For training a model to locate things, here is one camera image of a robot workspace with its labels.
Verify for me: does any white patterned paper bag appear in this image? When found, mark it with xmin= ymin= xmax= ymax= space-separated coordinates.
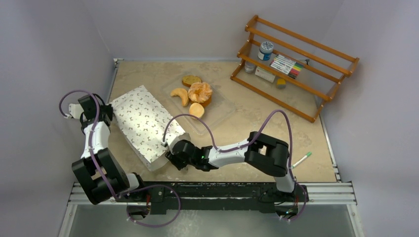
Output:
xmin=110 ymin=85 xmax=172 ymax=171

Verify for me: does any fake round bun tan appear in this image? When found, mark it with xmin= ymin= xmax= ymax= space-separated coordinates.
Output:
xmin=189 ymin=103 xmax=205 ymax=118

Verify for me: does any fake croissant tan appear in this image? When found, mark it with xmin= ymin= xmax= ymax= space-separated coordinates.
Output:
xmin=170 ymin=88 xmax=189 ymax=107

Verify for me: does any fake orange bread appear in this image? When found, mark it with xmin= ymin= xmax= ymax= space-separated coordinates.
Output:
xmin=188 ymin=82 xmax=213 ymax=108

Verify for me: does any fake bread slice brown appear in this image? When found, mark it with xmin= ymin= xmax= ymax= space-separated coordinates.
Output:
xmin=181 ymin=75 xmax=202 ymax=87

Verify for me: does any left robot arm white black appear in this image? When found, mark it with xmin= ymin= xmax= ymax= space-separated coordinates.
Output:
xmin=72 ymin=94 xmax=147 ymax=204

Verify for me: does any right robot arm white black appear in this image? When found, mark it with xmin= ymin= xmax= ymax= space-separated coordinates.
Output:
xmin=165 ymin=131 xmax=297 ymax=201

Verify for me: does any clear plastic tray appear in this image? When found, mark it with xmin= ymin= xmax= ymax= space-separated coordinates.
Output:
xmin=162 ymin=72 xmax=236 ymax=135

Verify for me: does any white card box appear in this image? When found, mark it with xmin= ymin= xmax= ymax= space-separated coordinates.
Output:
xmin=255 ymin=67 xmax=276 ymax=82

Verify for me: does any yellow grey sponge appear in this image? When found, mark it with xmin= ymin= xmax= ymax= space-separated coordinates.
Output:
xmin=276 ymin=78 xmax=286 ymax=89

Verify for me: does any green white marker pen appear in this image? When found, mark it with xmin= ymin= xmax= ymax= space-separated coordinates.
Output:
xmin=291 ymin=152 xmax=312 ymax=169

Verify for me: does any white jar blue label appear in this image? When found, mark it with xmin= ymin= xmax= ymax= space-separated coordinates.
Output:
xmin=257 ymin=41 xmax=274 ymax=61

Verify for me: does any pack of coloured markers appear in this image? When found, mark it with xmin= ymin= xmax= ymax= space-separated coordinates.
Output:
xmin=270 ymin=54 xmax=304 ymax=79

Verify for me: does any orange wooden shelf rack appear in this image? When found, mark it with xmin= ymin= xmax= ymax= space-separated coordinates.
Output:
xmin=230 ymin=15 xmax=359 ymax=122

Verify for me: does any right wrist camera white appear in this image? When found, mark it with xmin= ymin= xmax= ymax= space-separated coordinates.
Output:
xmin=161 ymin=136 xmax=180 ymax=153

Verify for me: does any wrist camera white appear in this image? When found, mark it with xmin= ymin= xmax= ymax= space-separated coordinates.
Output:
xmin=65 ymin=104 xmax=83 ymax=119
xmin=161 ymin=136 xmax=180 ymax=153

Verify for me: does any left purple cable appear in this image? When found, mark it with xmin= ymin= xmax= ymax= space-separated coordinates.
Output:
xmin=59 ymin=90 xmax=128 ymax=200

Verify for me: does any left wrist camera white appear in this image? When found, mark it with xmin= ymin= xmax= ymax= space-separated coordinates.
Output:
xmin=65 ymin=104 xmax=83 ymax=119

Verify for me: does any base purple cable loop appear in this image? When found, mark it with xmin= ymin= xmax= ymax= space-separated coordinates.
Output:
xmin=126 ymin=185 xmax=182 ymax=228

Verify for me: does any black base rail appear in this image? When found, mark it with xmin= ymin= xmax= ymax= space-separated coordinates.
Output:
xmin=118 ymin=181 xmax=309 ymax=216

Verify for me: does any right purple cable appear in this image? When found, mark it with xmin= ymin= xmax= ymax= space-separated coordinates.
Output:
xmin=162 ymin=109 xmax=308 ymax=223

